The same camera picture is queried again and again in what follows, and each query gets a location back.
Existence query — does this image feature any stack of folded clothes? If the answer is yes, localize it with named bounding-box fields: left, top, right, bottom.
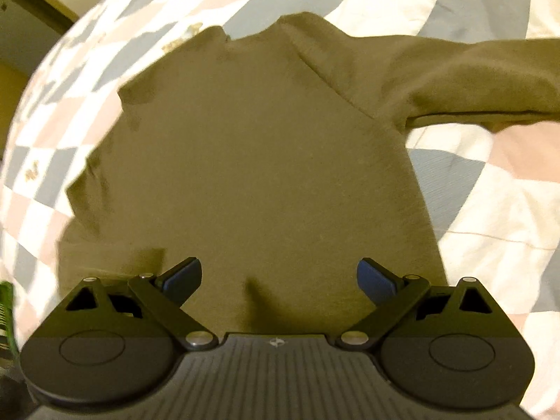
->
left=0, top=281, right=18, bottom=355

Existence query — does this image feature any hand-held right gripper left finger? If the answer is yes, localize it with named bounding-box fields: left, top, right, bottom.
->
left=63, top=257, right=219, bottom=351

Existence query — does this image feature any olive green sweater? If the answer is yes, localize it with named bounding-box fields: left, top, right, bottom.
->
left=57, top=11, right=560, bottom=337

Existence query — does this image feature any pink blue checkered blanket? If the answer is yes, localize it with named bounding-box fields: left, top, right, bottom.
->
left=0, top=0, right=560, bottom=420

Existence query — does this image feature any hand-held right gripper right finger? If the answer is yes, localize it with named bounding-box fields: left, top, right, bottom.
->
left=336, top=257, right=497, bottom=351

